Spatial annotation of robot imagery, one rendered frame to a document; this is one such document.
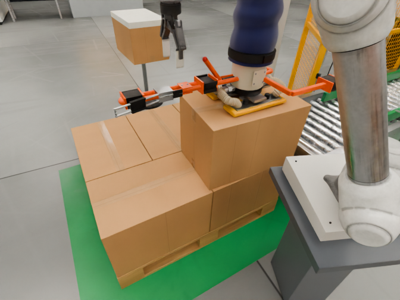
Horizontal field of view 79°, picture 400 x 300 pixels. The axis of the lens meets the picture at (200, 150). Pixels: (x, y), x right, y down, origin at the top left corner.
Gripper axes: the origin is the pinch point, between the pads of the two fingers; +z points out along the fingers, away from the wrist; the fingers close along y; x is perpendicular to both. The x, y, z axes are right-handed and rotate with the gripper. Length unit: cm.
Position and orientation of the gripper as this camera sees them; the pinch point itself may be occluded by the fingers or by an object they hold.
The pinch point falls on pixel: (172, 59)
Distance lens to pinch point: 106.3
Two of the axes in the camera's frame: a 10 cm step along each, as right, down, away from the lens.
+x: -8.8, 2.8, -3.8
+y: -4.8, -5.7, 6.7
